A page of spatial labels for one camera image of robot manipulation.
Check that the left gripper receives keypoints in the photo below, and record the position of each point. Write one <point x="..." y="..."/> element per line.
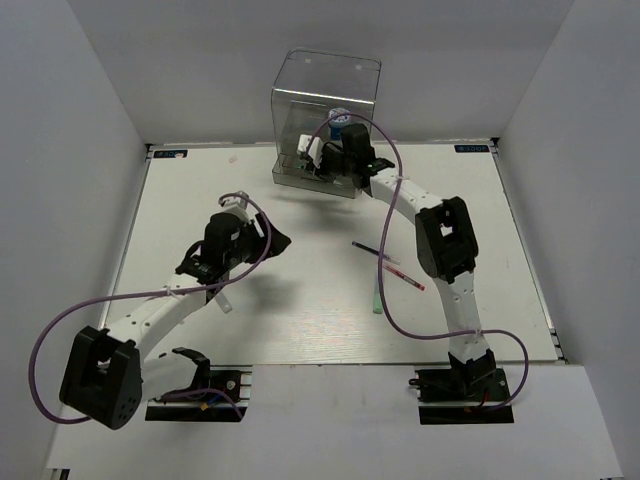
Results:
<point x="251" y="229"/>

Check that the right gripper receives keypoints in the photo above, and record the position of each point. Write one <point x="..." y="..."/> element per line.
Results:
<point x="328" y="150"/>

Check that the blue white round tape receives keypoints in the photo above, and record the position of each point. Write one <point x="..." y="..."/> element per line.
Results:
<point x="338" y="119"/>

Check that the clear plastic drawer organizer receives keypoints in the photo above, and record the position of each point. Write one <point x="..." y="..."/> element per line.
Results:
<point x="309" y="84"/>

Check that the blue pen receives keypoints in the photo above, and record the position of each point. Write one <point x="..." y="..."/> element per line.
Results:
<point x="375" y="252"/>

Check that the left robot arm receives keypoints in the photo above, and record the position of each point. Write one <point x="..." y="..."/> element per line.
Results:
<point x="111" y="371"/>

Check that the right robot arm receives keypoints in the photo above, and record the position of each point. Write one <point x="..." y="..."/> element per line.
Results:
<point x="446" y="247"/>

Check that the orange highlighter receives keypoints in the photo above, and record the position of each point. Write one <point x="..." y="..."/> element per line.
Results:
<point x="223" y="303"/>

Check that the green highlighter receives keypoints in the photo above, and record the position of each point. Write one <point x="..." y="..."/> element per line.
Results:
<point x="377" y="307"/>

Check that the left blue corner label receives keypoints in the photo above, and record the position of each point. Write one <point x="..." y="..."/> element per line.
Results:
<point x="170" y="154"/>

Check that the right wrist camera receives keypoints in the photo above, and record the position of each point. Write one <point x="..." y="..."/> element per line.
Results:
<point x="310" y="148"/>

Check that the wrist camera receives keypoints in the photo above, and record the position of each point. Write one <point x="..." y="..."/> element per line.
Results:
<point x="310" y="148"/>
<point x="235" y="203"/>

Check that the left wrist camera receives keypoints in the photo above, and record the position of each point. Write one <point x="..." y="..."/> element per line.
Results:
<point x="235" y="203"/>

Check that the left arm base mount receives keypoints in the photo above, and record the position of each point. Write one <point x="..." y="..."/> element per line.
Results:
<point x="222" y="396"/>

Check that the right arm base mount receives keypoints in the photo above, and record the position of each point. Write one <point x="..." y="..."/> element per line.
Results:
<point x="441" y="402"/>

